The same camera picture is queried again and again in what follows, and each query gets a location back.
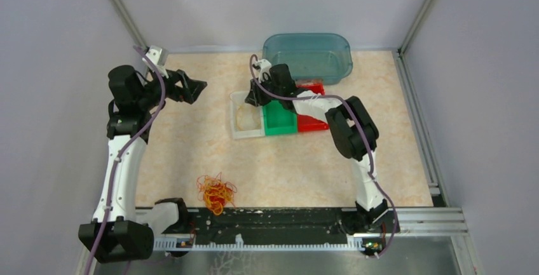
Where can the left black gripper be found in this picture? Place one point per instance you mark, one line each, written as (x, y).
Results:
(190, 89)

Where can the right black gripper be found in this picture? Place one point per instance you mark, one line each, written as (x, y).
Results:
(254, 96)

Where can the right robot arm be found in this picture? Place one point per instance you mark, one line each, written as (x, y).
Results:
(353, 131)

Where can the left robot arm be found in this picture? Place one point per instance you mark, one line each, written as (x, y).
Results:
(122, 168)

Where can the white plastic bin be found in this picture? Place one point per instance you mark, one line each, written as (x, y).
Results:
(246, 121)

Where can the green plastic bin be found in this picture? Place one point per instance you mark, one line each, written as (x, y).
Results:
(278, 121)

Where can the red plastic bin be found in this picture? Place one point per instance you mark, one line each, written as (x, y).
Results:
(307, 123)

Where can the blue transparent plastic tub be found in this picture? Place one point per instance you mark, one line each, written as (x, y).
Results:
(323, 57)

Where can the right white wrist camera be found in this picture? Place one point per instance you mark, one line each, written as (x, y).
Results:
(262, 68)

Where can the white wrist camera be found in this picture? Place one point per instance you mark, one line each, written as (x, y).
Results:
(156, 60)
(262, 68)

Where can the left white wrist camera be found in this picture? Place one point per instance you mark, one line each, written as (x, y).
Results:
(156, 60)

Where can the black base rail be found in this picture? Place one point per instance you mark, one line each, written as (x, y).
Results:
(269, 230)

